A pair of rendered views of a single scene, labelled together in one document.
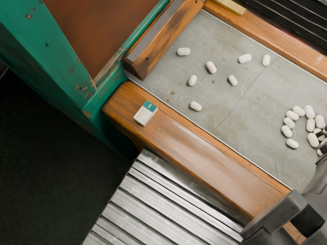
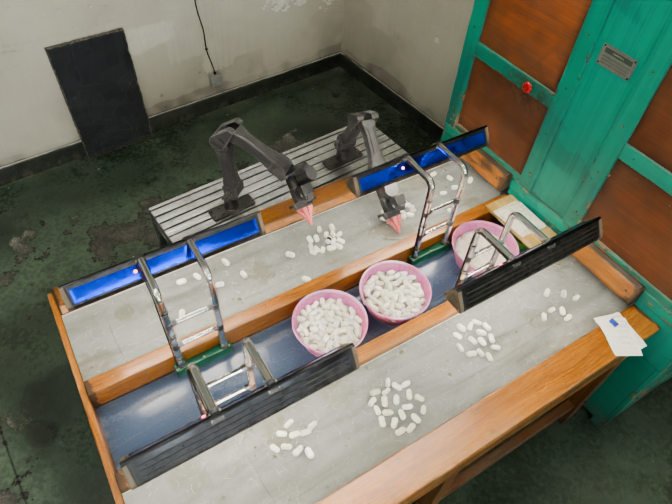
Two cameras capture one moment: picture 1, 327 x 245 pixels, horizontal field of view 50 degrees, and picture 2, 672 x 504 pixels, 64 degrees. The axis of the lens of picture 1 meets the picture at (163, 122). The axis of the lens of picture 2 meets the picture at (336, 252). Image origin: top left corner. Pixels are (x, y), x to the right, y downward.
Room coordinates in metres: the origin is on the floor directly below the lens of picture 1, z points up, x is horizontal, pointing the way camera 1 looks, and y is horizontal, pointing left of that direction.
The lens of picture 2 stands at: (0.12, -2.00, 2.34)
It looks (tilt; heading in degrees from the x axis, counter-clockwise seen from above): 49 degrees down; 97
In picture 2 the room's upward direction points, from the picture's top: 4 degrees clockwise
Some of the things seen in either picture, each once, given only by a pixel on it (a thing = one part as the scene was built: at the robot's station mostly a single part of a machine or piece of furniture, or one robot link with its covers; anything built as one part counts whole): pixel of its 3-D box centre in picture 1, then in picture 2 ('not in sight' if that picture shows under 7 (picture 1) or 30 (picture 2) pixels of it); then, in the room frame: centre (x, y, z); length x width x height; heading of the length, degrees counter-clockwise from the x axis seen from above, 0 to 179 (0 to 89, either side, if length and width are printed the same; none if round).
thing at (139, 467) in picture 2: not in sight; (248, 405); (-0.14, -1.46, 1.08); 0.62 x 0.08 x 0.07; 42
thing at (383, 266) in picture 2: not in sight; (393, 295); (0.20, -0.79, 0.72); 0.27 x 0.27 x 0.10
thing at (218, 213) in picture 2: not in sight; (231, 201); (-0.55, -0.44, 0.71); 0.20 x 0.07 x 0.08; 47
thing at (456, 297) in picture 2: not in sight; (529, 258); (0.58, -0.81, 1.08); 0.62 x 0.08 x 0.07; 42
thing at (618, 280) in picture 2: not in sight; (604, 268); (0.95, -0.56, 0.83); 0.30 x 0.06 x 0.07; 132
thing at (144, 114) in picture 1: (145, 113); not in sight; (0.29, 0.04, 0.77); 0.06 x 0.04 x 0.02; 132
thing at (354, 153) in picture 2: not in sight; (343, 152); (-0.14, 0.00, 0.71); 0.20 x 0.07 x 0.08; 47
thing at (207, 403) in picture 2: not in sight; (238, 410); (-0.19, -1.41, 0.90); 0.20 x 0.19 x 0.45; 42
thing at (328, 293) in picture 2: not in sight; (329, 327); (-0.01, -0.98, 0.72); 0.27 x 0.27 x 0.10
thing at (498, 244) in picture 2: not in sight; (495, 276); (0.53, -0.76, 0.90); 0.20 x 0.19 x 0.45; 42
